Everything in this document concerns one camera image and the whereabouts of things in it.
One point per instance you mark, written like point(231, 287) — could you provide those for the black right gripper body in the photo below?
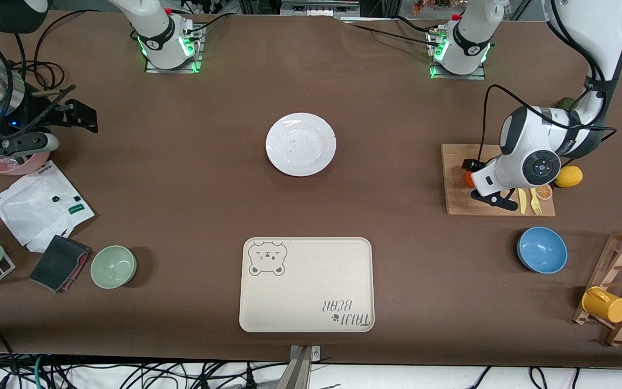
point(46, 112)

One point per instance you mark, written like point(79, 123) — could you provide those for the orange fruit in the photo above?
point(470, 179)

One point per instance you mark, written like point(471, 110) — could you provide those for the white round plate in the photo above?
point(300, 145)

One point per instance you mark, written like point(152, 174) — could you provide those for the wooden cutting board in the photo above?
point(462, 200)

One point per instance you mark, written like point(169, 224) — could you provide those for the yellow plastic knife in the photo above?
point(522, 201)

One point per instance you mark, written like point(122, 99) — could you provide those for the yellow plastic fork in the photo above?
point(535, 204)

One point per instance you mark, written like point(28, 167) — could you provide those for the orange slice toy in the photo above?
point(545, 192)

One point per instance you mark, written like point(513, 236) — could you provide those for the pink bowl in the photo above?
point(14, 165)

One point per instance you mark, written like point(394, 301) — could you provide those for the blue bowl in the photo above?
point(542, 249)

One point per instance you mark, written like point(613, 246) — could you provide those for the yellow lemon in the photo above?
point(568, 176)

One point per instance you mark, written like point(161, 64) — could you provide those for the white plastic bag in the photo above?
point(35, 210)

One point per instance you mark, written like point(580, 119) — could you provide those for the green lime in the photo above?
point(563, 102)

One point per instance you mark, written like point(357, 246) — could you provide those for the folded grey cloth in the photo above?
point(57, 265)

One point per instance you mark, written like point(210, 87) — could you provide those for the pale green bowl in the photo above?
point(113, 267)

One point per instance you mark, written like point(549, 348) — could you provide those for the yellow mug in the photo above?
point(605, 305)

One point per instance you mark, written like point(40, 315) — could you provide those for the cream tray with bear print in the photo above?
point(311, 286)

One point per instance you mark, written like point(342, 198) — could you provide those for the metal table clamp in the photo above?
point(300, 367)

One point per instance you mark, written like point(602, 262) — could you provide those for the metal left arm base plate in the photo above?
point(454, 75)

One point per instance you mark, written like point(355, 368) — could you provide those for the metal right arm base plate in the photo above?
point(173, 68)

